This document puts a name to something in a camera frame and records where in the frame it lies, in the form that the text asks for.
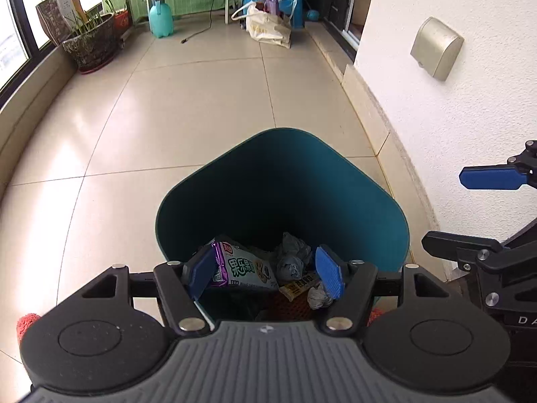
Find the red fuzzy slipper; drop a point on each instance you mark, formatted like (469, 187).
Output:
(375, 313)
(23, 325)

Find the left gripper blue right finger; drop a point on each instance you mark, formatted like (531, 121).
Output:
(332, 270)

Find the knotted white plastic bag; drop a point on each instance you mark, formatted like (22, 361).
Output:
(318, 297)

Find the white tote bag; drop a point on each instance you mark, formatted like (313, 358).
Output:
(264, 27)

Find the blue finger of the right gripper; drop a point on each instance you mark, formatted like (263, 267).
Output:
(493, 178)

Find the teal spray bottle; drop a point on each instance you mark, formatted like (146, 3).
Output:
(160, 19)

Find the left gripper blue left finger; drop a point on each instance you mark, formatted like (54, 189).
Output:
(198, 271)

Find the long pink snack wrapper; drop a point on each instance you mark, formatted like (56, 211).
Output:
(296, 288)

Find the purple white biscuit package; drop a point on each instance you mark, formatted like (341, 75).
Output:
(236, 267)

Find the leaning cardboard book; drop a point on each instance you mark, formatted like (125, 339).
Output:
(60, 18)

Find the teal plastic trash bin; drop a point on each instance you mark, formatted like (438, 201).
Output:
(281, 180)

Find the beige wall socket cover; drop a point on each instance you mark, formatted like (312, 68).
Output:
(436, 48)

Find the dark ceramic plant pot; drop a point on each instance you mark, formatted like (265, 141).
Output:
(92, 43)

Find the small red flower pot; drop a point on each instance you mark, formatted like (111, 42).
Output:
(122, 21)

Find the small blue ball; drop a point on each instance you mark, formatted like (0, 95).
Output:
(312, 15)

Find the grey plastic bag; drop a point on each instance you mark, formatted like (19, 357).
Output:
(294, 255)

